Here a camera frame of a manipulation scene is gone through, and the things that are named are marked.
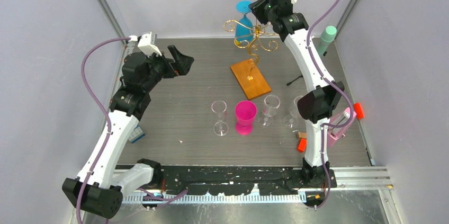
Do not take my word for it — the green microphone on tripod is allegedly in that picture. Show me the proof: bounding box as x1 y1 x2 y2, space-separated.
284 29 334 92

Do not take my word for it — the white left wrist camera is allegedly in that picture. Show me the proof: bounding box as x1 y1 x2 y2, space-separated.
138 31 162 57

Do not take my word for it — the red block at wall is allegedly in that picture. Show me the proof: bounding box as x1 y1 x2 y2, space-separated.
353 102 364 120

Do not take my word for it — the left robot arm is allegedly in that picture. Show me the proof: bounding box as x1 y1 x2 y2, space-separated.
62 45 194 223

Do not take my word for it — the gold wire glass rack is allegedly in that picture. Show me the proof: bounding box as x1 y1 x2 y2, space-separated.
223 20 279 101

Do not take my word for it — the black base bar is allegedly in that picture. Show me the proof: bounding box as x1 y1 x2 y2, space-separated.
161 165 306 196

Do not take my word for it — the pink wine glass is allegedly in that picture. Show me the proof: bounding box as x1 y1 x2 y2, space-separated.
235 101 257 136

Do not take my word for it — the blue wine glass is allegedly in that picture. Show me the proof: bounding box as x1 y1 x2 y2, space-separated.
235 0 254 47

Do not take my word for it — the clear wine glass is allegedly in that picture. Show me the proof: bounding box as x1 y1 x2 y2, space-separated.
258 94 281 127
283 95 302 129

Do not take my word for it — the small orange block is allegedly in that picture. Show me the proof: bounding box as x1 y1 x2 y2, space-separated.
297 138 307 153

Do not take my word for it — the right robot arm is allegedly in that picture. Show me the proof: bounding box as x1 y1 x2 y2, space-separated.
249 0 345 187

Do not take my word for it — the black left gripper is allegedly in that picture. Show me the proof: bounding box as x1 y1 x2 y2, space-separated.
142 46 193 93

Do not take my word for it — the clear flute glass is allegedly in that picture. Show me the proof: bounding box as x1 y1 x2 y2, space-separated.
211 100 229 137

